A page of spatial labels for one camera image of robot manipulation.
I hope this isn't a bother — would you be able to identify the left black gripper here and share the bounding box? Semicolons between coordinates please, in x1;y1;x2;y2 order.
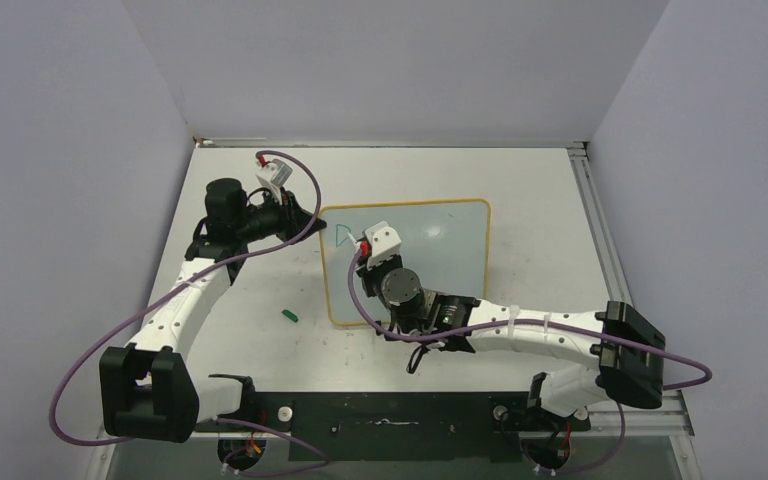
235;186;325;245

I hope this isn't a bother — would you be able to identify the yellow framed whiteboard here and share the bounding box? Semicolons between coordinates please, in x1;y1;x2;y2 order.
319;198;491;327

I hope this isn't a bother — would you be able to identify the green marker cap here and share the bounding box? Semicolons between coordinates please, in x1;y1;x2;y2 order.
281;309;299;323

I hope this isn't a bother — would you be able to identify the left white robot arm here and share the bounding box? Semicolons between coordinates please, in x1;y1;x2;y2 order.
99;178;327;443

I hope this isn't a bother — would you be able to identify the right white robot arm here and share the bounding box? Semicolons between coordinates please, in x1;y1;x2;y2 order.
351;254;666;428

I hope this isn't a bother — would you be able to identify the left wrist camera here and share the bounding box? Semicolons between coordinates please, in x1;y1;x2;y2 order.
256;155;293;204

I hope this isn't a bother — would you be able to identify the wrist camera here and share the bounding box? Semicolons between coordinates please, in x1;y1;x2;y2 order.
256;155;293;204
357;221;402;270

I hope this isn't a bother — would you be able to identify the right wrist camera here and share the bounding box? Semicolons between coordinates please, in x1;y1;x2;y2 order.
357;221;402;270

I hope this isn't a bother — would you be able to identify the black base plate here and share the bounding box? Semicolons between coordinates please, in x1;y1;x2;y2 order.
193;392;592;464

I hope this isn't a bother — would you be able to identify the aluminium frame rail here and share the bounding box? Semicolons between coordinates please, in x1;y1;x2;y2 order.
567;142;694;437

